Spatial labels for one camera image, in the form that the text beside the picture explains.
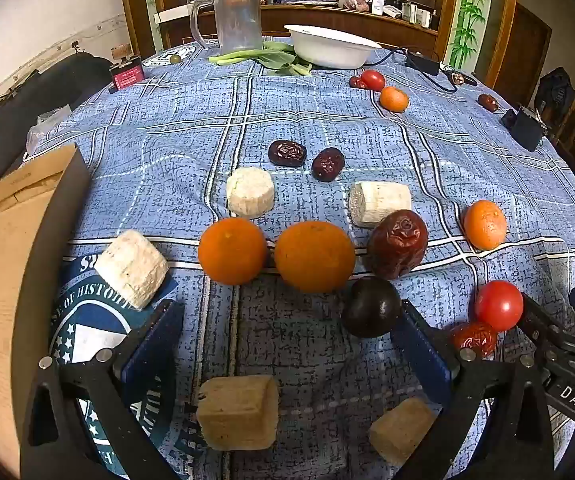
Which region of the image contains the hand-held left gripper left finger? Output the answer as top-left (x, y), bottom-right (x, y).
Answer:
top-left (20, 299), bottom-right (186, 480)

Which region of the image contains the white plastic bag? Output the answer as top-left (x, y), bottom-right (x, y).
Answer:
top-left (26, 105), bottom-right (73, 156)

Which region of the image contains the wrinkled dark red date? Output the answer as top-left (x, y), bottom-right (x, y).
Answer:
top-left (311, 147), bottom-right (345, 182)
top-left (268, 139), bottom-right (308, 167)

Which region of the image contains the large red date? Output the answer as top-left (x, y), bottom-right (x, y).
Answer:
top-left (366, 209), bottom-right (429, 280)

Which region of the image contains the small brown object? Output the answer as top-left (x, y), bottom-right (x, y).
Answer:
top-left (442, 67), bottom-right (478, 87)

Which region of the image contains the red and black box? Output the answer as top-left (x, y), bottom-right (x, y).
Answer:
top-left (108, 46), bottom-right (144, 94)

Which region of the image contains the clear plastic pitcher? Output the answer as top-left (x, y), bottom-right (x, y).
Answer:
top-left (188, 0), bottom-right (264, 56)

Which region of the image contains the blue checked tablecloth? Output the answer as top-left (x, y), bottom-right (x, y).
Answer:
top-left (27, 35), bottom-right (575, 480)

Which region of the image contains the wooden door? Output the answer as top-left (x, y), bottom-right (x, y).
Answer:
top-left (495, 2), bottom-right (553, 106)

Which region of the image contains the black backpack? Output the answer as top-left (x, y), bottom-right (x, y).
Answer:
top-left (537, 67), bottom-right (575, 121)

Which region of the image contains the black cable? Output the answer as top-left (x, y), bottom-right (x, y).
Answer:
top-left (365, 46), bottom-right (461, 95)

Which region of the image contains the small mandarin orange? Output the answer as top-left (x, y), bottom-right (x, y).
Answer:
top-left (463, 199), bottom-right (508, 251)
top-left (380, 86), bottom-right (410, 113)

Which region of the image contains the wooden cabinet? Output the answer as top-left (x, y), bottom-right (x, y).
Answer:
top-left (117, 0), bottom-right (463, 61)

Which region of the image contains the tan cake cube left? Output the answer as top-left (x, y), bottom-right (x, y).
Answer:
top-left (196, 374), bottom-right (279, 451)

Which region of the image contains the black device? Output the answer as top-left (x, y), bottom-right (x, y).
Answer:
top-left (500, 106), bottom-right (548, 153)

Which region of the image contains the white bowl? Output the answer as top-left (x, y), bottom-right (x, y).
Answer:
top-left (284, 24), bottom-right (382, 69)

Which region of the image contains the large orange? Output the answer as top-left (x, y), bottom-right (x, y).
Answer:
top-left (197, 217), bottom-right (268, 286)
top-left (273, 220), bottom-right (357, 294)

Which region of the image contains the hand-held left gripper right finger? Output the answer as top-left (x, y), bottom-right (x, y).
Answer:
top-left (391, 299), bottom-right (557, 480)

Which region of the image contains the cardboard box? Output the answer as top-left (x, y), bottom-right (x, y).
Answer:
top-left (0, 142), bottom-right (93, 480)

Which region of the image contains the green bamboo wall sticker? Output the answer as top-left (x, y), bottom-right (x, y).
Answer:
top-left (450, 0), bottom-right (489, 68)

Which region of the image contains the tan cake cube right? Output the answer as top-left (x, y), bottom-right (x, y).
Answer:
top-left (367, 396), bottom-right (438, 467)

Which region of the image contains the black sofa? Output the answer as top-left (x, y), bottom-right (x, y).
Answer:
top-left (0, 52), bottom-right (113, 201)

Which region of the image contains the black power adapter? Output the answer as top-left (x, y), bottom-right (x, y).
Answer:
top-left (406, 52), bottom-right (441, 76)

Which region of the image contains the green leafy vegetable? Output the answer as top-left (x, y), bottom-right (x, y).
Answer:
top-left (208, 42), bottom-right (314, 77)

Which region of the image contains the tan cake cube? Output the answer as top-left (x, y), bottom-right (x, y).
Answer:
top-left (196, 374), bottom-right (279, 451)
top-left (367, 396), bottom-right (438, 467)

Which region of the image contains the dark purple plum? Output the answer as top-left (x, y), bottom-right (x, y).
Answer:
top-left (341, 276), bottom-right (402, 339)

